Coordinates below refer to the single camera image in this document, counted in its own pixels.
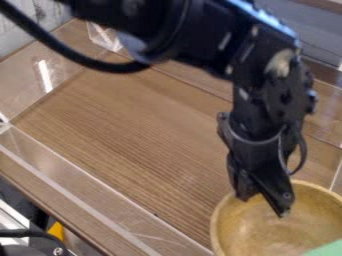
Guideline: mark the clear acrylic corner bracket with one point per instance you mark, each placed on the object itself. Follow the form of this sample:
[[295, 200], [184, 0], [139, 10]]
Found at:
[[103, 37]]

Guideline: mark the green rectangular block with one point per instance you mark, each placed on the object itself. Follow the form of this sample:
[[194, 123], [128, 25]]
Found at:
[[330, 249]]

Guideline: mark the yellow black clamp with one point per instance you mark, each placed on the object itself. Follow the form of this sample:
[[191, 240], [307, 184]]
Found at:
[[56, 231]]

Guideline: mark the clear acrylic enclosure wall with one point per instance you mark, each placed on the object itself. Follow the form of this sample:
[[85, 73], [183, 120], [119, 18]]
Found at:
[[116, 153]]

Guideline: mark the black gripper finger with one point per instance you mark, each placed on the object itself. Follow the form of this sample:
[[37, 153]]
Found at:
[[279, 196], [240, 181]]

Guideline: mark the brown wooden bowl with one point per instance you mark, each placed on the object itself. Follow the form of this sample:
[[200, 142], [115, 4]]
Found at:
[[246, 229]]

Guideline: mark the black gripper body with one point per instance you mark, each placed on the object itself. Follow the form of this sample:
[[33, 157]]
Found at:
[[270, 159]]

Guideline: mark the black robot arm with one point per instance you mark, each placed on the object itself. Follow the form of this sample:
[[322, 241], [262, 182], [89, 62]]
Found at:
[[244, 46]]

